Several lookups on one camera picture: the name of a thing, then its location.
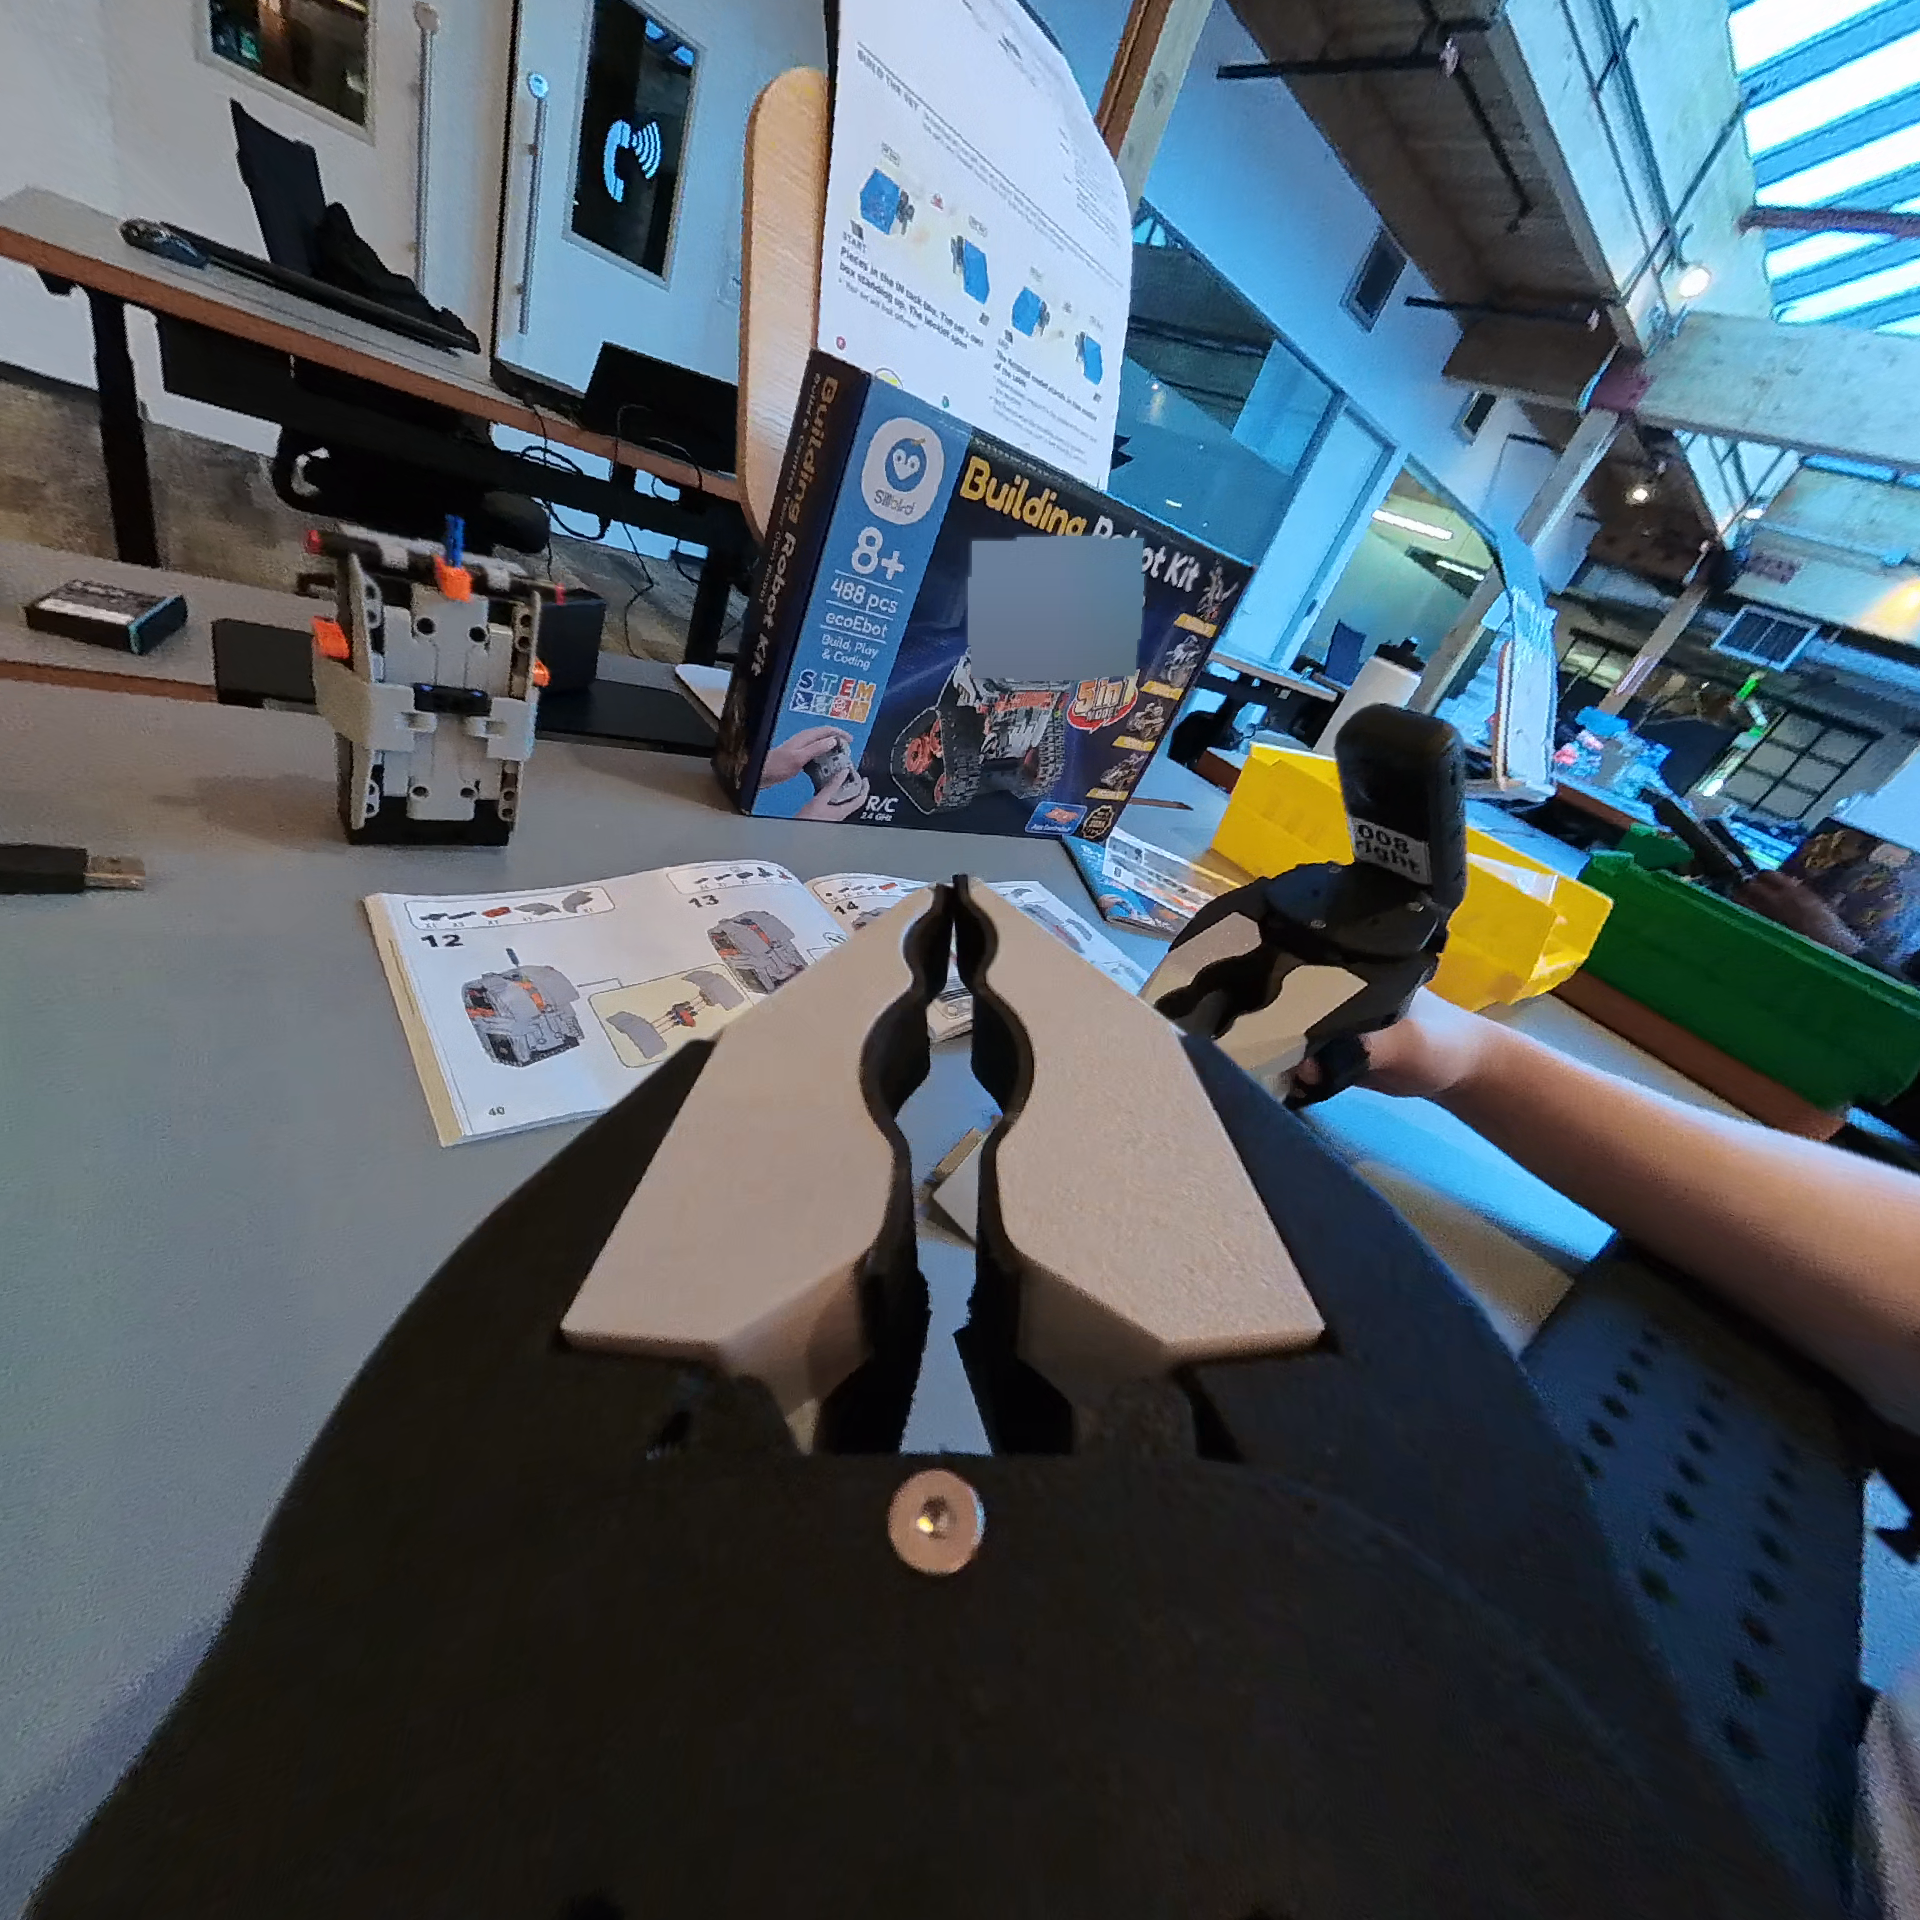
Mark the white printed sheet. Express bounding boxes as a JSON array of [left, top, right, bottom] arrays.
[[813, 0, 1135, 489]]

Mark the grey desk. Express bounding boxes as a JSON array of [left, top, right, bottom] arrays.
[[0, 541, 1920, 1920]]

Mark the white water bottle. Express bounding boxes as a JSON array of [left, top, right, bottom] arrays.
[[1316, 638, 1424, 761]]

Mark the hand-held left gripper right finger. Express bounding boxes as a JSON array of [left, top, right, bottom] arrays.
[[959, 874, 1328, 1459]]

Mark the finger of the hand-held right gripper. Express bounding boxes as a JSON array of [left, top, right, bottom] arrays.
[[1139, 911, 1281, 1040], [1210, 972, 1362, 1107]]

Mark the grey curved panel brick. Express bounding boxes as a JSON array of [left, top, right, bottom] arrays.
[[922, 1119, 1002, 1250]]

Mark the black dimpled pad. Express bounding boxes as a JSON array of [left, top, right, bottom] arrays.
[[1523, 1245, 1876, 1920]]

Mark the blue instruction leaflet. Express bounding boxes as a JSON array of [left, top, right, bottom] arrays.
[[1063, 833, 1222, 940]]

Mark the yellow plastic bin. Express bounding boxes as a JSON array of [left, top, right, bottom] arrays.
[[1207, 744, 1614, 1014]]

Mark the person's light shirt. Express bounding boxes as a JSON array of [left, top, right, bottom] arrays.
[[1853, 1682, 1920, 1920]]

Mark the person's right forearm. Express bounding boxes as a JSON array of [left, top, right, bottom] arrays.
[[1440, 999, 1920, 1443]]

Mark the brown-edged office desk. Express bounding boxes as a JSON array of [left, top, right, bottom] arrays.
[[0, 189, 755, 662]]

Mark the partly built toy robot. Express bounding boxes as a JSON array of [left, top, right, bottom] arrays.
[[306, 518, 564, 850]]

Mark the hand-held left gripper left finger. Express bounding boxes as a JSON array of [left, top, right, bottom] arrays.
[[560, 881, 959, 1459]]

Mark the small black box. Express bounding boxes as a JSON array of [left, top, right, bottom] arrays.
[[209, 616, 322, 711], [22, 583, 194, 658]]

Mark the curved wooden panel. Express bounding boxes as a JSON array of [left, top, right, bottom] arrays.
[[737, 68, 836, 541]]

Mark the green plastic bin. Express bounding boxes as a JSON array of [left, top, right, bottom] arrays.
[[1575, 846, 1920, 1114]]

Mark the black usb dongle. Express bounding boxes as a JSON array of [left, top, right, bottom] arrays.
[[0, 844, 151, 897]]

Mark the black computer monitor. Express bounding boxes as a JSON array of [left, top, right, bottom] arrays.
[[576, 343, 741, 479]]

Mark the blue toy robot box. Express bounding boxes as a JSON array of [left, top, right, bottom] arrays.
[[714, 349, 1255, 844]]

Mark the white instruction booklet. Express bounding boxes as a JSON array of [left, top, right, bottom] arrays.
[[364, 859, 1156, 1149]]

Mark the black bag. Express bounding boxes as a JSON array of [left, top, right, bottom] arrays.
[[228, 103, 481, 341]]

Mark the black keyboard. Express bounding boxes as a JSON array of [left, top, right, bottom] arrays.
[[151, 226, 484, 358]]

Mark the person's right hand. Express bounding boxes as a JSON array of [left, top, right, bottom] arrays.
[[1296, 995, 1505, 1107]]

